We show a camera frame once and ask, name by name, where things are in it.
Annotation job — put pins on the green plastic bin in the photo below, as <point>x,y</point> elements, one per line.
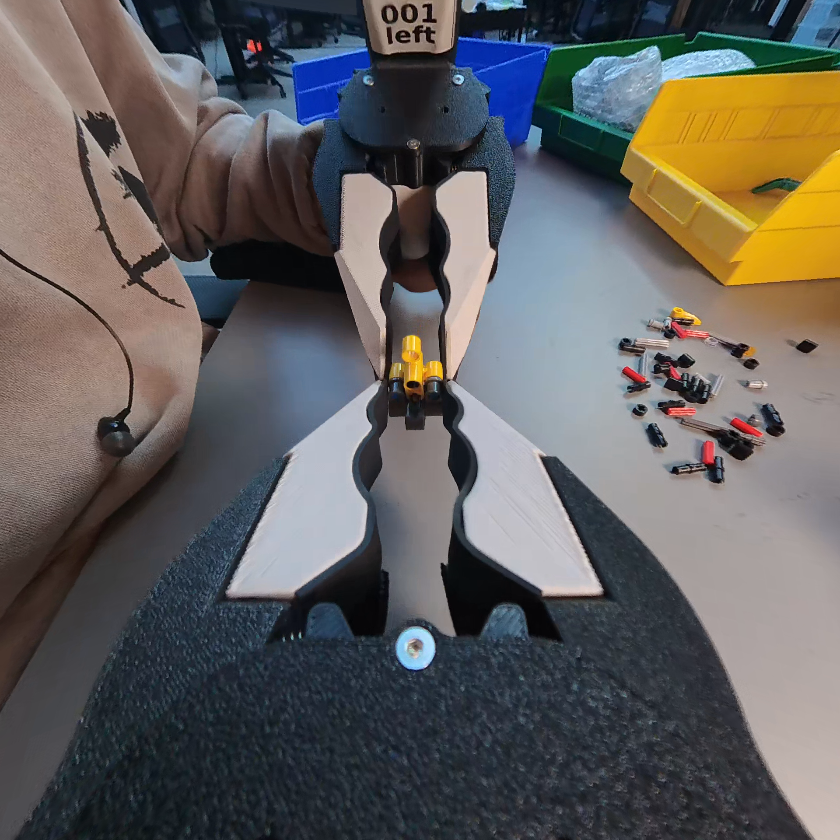
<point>578,138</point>

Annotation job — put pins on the person's left forearm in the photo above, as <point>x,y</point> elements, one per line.
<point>250,171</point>

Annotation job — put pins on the grey desk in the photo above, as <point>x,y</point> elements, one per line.
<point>617,551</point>

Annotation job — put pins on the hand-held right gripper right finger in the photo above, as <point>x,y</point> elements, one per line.
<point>525,525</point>

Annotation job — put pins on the green plastic piece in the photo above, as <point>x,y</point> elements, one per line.
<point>777,187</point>

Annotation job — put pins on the blue plastic bin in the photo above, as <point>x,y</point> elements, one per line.
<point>499,79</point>

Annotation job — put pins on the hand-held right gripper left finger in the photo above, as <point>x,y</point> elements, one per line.
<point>302,525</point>

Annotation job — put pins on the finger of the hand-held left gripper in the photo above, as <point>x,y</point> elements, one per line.
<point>361,250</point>
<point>470,250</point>

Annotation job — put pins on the yellow building block assembly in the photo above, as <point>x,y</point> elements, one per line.
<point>414,381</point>

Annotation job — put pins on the pile of black red pieces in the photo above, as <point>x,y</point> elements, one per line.
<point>696,394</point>

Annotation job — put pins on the person's torso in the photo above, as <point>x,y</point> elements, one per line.
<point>66,328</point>

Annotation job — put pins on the black office chair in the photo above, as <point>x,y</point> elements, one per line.
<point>256,46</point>

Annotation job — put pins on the yellow plastic bin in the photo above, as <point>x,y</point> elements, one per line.
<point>709,223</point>

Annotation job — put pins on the person's left hand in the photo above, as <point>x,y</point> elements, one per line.
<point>418,273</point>

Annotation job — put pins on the clear plastic bag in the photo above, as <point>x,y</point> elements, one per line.
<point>630,85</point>

